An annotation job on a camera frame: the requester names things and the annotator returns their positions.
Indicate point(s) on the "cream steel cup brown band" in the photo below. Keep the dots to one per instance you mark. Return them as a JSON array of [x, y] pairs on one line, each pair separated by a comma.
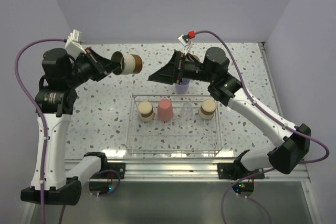
[[207, 109]]

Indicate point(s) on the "clear glass cup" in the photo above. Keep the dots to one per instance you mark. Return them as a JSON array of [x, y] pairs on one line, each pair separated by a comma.
[[187, 111]]

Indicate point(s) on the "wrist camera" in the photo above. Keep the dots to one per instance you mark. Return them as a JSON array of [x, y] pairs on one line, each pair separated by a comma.
[[73, 43], [186, 41]]

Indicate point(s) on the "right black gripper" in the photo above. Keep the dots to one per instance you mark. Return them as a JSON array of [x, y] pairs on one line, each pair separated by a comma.
[[167, 74]]

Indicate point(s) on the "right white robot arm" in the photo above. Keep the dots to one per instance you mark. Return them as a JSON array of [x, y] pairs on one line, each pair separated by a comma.
[[290, 142]]

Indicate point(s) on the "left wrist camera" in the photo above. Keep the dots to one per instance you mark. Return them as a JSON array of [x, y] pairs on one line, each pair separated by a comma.
[[73, 43]]

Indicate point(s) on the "tall beige cup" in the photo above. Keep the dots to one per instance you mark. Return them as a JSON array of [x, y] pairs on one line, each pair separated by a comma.
[[194, 58]]

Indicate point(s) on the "red plastic cup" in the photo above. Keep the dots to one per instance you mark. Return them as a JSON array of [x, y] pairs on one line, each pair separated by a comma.
[[165, 110]]

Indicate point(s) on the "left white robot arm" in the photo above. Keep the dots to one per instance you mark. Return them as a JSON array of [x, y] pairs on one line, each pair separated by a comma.
[[51, 183]]

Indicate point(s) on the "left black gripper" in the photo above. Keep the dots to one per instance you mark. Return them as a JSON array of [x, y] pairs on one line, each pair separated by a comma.
[[107, 65]]

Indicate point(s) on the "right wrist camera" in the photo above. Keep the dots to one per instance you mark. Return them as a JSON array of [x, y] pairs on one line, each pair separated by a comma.
[[186, 41]]

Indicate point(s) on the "purple plastic cup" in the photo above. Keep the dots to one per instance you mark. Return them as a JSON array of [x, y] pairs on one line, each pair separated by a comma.
[[182, 87]]

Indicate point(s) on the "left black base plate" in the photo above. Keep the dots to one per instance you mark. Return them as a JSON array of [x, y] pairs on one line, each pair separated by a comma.
[[115, 171]]

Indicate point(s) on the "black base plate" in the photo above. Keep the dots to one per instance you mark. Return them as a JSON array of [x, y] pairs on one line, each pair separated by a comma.
[[234, 171], [115, 171]]

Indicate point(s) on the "steel cup back row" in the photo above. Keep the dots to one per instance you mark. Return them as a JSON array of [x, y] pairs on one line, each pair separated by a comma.
[[128, 63]]

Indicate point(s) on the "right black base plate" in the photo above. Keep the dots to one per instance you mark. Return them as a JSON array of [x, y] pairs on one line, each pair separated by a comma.
[[234, 171]]

